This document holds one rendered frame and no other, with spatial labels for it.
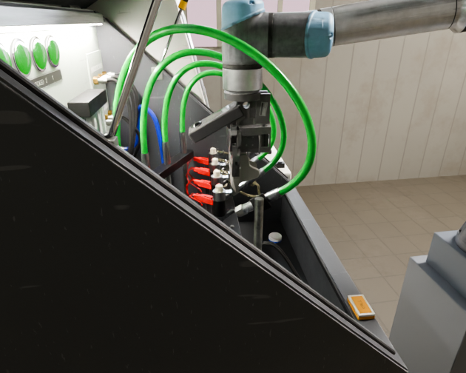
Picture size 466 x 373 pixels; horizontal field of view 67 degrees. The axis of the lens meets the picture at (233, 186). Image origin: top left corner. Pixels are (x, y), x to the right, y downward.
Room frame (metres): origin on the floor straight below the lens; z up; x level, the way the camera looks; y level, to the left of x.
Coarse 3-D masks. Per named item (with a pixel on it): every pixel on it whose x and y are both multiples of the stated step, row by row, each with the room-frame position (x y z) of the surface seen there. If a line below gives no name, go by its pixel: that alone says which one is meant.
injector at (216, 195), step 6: (216, 192) 0.67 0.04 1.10; (222, 192) 0.67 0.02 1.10; (216, 198) 0.67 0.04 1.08; (222, 198) 0.67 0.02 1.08; (216, 204) 0.67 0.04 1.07; (222, 204) 0.67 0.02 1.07; (216, 210) 0.67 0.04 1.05; (222, 210) 0.67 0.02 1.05; (228, 210) 0.68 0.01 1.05; (234, 210) 0.68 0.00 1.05; (216, 216) 0.67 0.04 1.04; (222, 216) 0.67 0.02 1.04; (228, 216) 0.68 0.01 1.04
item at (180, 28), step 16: (160, 32) 0.62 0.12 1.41; (176, 32) 0.61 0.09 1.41; (192, 32) 0.60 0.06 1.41; (208, 32) 0.59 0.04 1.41; (224, 32) 0.59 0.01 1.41; (240, 48) 0.58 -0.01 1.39; (128, 64) 0.64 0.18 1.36; (272, 64) 0.56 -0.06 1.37; (288, 80) 0.56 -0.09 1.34; (304, 112) 0.54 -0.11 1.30; (304, 176) 0.54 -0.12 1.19
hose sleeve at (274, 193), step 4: (276, 188) 0.56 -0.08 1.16; (268, 192) 0.56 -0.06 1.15; (272, 192) 0.56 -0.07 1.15; (276, 192) 0.55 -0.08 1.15; (268, 196) 0.56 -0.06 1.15; (272, 196) 0.55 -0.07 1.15; (276, 196) 0.55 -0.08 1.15; (280, 196) 0.55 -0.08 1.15; (268, 200) 0.56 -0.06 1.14; (272, 200) 0.56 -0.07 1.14; (244, 204) 0.58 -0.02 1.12; (248, 204) 0.57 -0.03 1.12; (244, 208) 0.57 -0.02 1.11; (248, 208) 0.57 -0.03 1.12; (252, 208) 0.57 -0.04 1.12
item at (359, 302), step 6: (348, 300) 0.50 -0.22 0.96; (354, 300) 0.50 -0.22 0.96; (360, 300) 0.50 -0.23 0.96; (360, 306) 0.48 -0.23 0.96; (366, 306) 0.48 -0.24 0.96; (354, 312) 0.48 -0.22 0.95; (360, 312) 0.47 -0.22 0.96; (366, 312) 0.47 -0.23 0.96; (360, 318) 0.46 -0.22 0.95; (366, 318) 0.46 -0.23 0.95; (372, 318) 0.46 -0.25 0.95
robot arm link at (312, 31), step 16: (272, 16) 0.66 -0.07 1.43; (288, 16) 0.66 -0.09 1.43; (304, 16) 0.65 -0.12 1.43; (320, 16) 0.65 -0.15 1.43; (272, 32) 0.65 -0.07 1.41; (288, 32) 0.64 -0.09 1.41; (304, 32) 0.64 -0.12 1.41; (320, 32) 0.64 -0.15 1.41; (272, 48) 0.65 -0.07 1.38; (288, 48) 0.65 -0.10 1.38; (304, 48) 0.64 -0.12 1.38; (320, 48) 0.64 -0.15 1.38
